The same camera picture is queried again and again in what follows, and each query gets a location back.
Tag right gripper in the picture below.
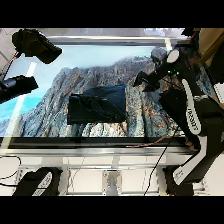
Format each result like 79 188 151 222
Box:
132 70 161 93

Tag dark jeans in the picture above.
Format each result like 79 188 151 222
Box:
66 84 129 127

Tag black garment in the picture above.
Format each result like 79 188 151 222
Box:
11 28 64 65

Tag silver frame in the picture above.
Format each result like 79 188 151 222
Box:
0 34 224 197

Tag black cable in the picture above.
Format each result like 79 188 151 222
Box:
0 154 23 188
142 128 183 197

